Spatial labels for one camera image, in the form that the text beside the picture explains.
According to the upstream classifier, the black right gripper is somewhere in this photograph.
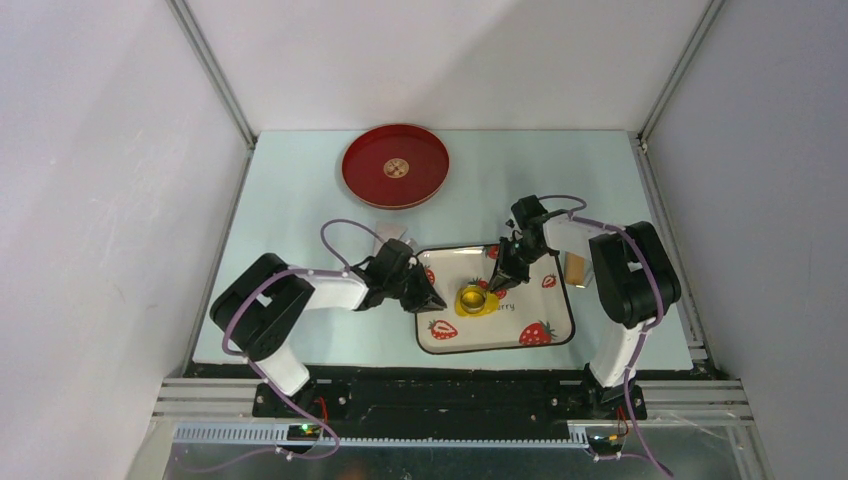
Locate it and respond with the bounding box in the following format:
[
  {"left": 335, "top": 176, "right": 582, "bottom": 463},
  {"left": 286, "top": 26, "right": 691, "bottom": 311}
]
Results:
[{"left": 486, "top": 237, "right": 547, "bottom": 295}]

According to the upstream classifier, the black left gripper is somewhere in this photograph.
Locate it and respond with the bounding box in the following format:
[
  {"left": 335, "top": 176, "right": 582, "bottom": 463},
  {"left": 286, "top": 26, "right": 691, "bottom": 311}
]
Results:
[{"left": 385, "top": 261, "right": 446, "bottom": 314}]

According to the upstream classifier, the strawberry print tray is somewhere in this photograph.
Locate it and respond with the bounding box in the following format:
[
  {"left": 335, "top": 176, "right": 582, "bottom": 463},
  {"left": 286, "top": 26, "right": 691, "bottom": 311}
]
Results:
[{"left": 415, "top": 245, "right": 575, "bottom": 355}]

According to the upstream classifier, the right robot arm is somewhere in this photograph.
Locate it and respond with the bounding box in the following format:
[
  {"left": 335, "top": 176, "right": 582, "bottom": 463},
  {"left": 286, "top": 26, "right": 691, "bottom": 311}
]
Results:
[{"left": 489, "top": 195, "right": 682, "bottom": 418}]

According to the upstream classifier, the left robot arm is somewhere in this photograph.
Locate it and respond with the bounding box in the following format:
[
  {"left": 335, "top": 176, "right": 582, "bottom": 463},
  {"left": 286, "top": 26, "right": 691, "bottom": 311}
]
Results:
[{"left": 209, "top": 239, "right": 447, "bottom": 417}]

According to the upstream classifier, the red round plate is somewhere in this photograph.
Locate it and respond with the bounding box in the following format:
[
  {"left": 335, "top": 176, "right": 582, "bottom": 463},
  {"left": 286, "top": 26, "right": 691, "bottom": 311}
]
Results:
[{"left": 340, "top": 124, "right": 451, "bottom": 210}]

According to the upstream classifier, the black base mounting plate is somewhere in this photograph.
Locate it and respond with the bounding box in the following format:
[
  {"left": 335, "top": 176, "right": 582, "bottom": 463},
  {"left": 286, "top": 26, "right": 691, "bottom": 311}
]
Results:
[{"left": 244, "top": 367, "right": 624, "bottom": 441}]

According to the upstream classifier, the aluminium frame rail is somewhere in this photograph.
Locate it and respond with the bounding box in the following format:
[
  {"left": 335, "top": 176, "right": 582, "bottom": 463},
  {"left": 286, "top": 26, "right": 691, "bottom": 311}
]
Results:
[{"left": 153, "top": 379, "right": 754, "bottom": 449}]

